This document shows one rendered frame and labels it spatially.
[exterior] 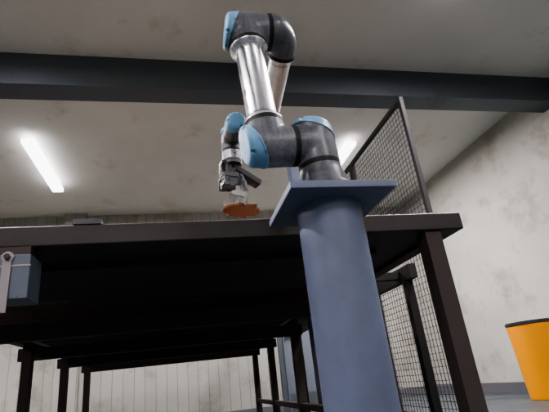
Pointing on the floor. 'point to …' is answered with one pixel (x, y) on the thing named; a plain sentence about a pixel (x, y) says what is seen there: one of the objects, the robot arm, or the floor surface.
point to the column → (342, 290)
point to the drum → (532, 354)
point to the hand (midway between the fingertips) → (241, 209)
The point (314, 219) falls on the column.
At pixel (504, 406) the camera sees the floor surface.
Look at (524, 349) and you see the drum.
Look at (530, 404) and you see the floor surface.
